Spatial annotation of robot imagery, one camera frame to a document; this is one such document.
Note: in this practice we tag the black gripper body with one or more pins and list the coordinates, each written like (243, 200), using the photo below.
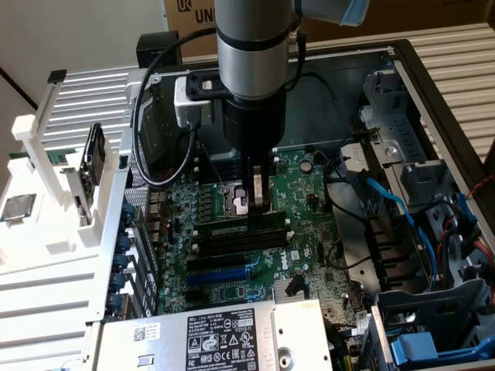
(253, 123)

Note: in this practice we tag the green RAM stick white label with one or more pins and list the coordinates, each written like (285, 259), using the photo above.
(224, 230)

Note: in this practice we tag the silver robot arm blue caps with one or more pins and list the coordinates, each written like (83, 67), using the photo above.
(251, 58)

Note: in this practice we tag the metal CPU socket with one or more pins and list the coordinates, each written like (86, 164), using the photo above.
(232, 201)

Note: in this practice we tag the thin metal locking lever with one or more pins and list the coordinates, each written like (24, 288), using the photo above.
(212, 166)

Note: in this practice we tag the silver coin battery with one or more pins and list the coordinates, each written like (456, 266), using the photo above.
(306, 166)

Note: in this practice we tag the grey open PC case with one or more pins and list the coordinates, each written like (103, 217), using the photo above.
(309, 116)

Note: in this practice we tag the green motherboard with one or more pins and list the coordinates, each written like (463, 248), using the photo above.
(301, 224)

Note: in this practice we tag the long black expansion slot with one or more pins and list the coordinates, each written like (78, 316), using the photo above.
(216, 263)

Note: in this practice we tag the printed brown cardboard box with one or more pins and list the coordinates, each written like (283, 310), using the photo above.
(205, 48)

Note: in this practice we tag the blue expansion slot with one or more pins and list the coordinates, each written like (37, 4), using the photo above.
(216, 275)

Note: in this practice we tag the metal rear port block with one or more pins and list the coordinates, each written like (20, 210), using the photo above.
(154, 224)
(154, 199)

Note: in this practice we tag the black plug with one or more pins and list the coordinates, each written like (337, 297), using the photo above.
(295, 284)

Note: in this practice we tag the silver finned heatsink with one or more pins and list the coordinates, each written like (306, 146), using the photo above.
(280, 290)

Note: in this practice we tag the short black expansion slot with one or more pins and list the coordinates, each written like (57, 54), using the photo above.
(193, 296)

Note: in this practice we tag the blue card latch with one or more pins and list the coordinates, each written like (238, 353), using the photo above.
(120, 263)
(123, 241)
(128, 212)
(114, 303)
(117, 283)

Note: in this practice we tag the black box device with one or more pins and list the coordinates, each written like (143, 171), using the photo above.
(149, 42)

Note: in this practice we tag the grey metal disk bay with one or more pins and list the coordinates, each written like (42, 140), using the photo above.
(425, 301)
(402, 131)

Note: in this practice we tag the black white power supply label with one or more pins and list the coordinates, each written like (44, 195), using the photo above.
(216, 340)

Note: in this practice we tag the black hard disk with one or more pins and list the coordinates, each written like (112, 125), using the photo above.
(94, 154)

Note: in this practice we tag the white plastic parts rack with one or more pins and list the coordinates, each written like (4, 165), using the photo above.
(89, 239)

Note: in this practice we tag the silver power supply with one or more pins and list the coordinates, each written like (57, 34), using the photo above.
(162, 348)

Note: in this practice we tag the plain brown cardboard box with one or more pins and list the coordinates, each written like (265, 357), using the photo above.
(425, 15)

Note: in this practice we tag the blue plastic disk caddy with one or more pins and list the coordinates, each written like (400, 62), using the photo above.
(414, 346)

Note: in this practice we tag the silver CPU chip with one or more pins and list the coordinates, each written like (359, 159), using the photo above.
(17, 207)

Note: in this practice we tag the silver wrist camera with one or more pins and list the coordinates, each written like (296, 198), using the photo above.
(189, 110)

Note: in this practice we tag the black camera bracket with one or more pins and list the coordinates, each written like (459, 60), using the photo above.
(195, 83)

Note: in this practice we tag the black plastic disk bracket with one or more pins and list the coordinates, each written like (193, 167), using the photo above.
(390, 247)

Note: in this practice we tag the card with metal bracket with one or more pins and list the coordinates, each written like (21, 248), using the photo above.
(82, 208)

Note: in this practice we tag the black rack post cap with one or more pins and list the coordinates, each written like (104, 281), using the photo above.
(57, 76)

